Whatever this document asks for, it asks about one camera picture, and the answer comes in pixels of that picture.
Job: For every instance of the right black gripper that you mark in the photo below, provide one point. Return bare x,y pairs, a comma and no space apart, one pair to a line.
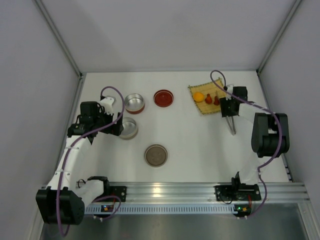
230,113

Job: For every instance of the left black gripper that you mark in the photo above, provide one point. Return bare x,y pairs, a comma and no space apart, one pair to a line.
119,124

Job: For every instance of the red chicken drumstick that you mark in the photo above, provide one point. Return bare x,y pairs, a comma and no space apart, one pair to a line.
216,101

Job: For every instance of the metal tongs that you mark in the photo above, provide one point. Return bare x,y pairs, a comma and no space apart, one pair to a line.
230,120

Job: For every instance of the orange chicken drumstick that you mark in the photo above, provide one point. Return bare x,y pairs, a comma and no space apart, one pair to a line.
208,99

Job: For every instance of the orange yellow food ball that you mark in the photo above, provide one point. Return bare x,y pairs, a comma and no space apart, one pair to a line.
198,97

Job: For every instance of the beige round lid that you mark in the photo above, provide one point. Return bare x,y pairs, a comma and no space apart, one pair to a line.
155,155

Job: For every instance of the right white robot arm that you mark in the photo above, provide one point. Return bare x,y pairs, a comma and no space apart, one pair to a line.
270,131

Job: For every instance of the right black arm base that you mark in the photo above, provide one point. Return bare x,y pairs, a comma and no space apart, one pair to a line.
237,191

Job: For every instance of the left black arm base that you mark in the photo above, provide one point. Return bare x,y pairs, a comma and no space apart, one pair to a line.
118,190

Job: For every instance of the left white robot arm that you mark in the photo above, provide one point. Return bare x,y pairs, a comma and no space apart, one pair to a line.
63,200

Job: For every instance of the beige-based steel container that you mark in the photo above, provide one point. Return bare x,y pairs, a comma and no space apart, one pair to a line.
130,128

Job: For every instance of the red-based steel container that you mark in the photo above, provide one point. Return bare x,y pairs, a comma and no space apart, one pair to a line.
134,103

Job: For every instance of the red round lid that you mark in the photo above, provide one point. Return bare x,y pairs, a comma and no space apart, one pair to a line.
163,98

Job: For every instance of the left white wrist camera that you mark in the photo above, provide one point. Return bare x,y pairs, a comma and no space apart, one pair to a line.
107,103

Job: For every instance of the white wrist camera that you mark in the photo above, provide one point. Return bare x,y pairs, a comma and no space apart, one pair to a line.
107,103
229,90

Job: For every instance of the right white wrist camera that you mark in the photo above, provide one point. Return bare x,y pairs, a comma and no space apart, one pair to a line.
229,90

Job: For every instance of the aluminium front rail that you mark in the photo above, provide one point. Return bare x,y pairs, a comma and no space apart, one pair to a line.
203,193

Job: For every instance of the slotted grey cable duct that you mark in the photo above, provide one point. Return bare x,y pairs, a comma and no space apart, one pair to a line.
163,209

